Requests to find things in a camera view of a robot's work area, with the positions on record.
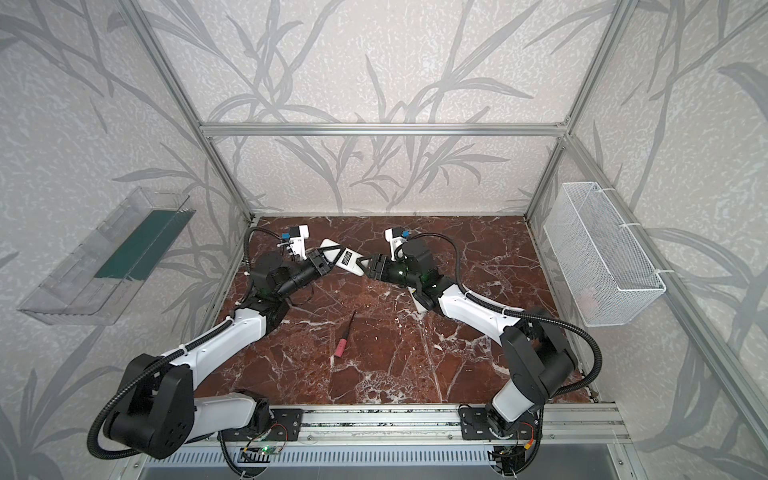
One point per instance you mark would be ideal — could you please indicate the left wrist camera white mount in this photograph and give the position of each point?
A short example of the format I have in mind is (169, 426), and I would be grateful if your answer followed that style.
(294, 241)

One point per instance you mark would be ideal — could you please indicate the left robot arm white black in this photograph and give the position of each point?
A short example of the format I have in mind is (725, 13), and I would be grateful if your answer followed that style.
(155, 410)

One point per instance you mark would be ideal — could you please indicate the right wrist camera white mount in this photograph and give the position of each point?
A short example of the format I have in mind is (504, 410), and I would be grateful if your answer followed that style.
(395, 237)

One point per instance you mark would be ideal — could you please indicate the aluminium frame crossbar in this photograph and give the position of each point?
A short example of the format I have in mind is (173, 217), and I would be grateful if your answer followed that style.
(384, 129)

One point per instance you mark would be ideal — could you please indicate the pink handled screwdriver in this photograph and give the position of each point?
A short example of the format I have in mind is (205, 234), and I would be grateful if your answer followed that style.
(342, 343)

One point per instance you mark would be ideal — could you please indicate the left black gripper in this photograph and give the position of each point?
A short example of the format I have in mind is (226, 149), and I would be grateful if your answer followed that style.
(317, 264)

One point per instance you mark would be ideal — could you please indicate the white remote control yellow buttons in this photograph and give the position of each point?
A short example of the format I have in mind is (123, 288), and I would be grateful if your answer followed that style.
(423, 303)

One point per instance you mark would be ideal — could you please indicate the white wire mesh basket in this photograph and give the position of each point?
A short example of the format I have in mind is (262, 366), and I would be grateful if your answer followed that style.
(609, 275)

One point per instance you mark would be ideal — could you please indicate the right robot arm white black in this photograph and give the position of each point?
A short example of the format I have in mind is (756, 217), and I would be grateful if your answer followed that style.
(538, 354)

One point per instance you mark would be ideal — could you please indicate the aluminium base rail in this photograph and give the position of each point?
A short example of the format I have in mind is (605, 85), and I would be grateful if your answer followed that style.
(437, 424)

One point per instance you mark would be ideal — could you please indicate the red white remote control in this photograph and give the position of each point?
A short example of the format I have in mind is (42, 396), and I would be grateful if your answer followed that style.
(342, 257)

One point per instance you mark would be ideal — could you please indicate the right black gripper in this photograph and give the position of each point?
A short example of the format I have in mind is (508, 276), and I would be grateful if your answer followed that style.
(379, 268)

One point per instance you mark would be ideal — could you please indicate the clear plastic wall bin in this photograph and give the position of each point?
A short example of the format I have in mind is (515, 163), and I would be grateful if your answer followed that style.
(96, 282)

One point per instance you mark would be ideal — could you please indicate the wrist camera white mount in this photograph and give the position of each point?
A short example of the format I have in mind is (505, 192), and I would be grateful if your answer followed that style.
(395, 237)
(294, 241)

